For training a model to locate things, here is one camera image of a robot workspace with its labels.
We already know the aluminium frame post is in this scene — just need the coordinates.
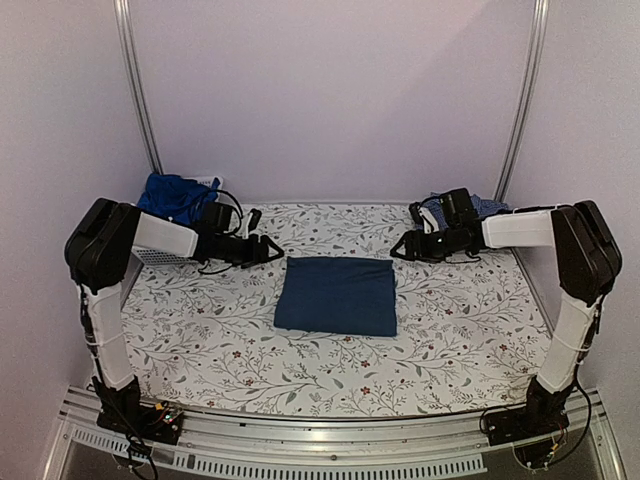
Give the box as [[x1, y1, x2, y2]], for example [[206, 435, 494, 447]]
[[494, 0, 550, 202], [113, 0, 164, 174]]

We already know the white plastic laundry basket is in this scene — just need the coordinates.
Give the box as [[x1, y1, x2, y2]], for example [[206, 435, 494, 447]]
[[132, 174, 226, 269]]

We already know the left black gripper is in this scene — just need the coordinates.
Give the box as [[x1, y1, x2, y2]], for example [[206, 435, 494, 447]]
[[216, 233, 285, 269]]

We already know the left aluminium frame post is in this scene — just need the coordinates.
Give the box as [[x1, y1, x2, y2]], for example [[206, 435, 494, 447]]
[[113, 0, 164, 174]]

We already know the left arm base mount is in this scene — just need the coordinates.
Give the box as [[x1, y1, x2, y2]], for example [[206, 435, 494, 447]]
[[97, 401, 184, 445]]

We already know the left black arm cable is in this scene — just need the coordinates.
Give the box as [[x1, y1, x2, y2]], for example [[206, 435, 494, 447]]
[[192, 188, 244, 234]]

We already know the folded blue checkered shirt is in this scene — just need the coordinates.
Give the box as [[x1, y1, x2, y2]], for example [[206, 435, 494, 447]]
[[418, 193, 509, 231]]

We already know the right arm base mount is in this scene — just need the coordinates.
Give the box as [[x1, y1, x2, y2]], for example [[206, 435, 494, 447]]
[[479, 404, 569, 446]]

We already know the right aluminium frame post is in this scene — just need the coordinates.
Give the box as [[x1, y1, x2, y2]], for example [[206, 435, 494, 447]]
[[494, 0, 550, 202]]

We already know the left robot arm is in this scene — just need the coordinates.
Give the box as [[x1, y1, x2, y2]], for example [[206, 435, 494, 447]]
[[64, 198, 284, 434]]

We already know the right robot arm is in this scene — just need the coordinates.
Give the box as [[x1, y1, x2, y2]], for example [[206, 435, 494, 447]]
[[391, 188, 623, 436]]

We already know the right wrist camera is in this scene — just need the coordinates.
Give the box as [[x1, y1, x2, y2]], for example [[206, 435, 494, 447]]
[[409, 202, 440, 234]]

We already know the bright blue garment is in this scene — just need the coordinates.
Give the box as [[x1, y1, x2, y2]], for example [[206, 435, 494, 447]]
[[136, 173, 222, 225]]

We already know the dark teal t-shirt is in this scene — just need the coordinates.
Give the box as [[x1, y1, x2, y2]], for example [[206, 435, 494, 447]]
[[274, 257, 397, 338]]

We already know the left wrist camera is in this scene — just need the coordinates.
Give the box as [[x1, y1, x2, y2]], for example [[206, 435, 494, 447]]
[[240, 208, 262, 239]]

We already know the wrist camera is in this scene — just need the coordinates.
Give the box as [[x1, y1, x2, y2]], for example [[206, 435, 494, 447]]
[[409, 202, 440, 234], [240, 208, 262, 239]]

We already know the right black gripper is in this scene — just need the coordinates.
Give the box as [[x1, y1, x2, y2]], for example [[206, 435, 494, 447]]
[[389, 225, 460, 264]]

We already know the floral patterned table mat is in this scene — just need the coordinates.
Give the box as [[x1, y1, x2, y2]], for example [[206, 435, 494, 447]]
[[94, 201, 569, 419]]

